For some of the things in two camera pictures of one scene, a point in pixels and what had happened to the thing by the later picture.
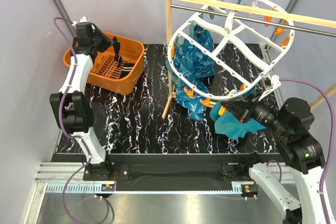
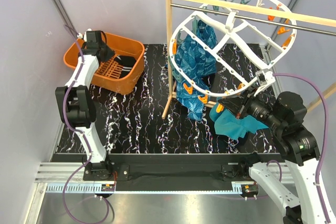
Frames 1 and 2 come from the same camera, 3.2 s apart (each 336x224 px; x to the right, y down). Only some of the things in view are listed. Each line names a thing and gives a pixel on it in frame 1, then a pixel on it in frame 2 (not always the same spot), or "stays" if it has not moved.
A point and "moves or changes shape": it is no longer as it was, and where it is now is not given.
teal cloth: (228, 125) stays
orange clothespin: (222, 110) moves or changes shape
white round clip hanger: (234, 42) stays
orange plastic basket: (105, 74) stays
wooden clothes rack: (241, 9) stays
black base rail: (210, 172) stays
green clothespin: (178, 82) -> (177, 76)
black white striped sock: (126, 69) moves or changes shape
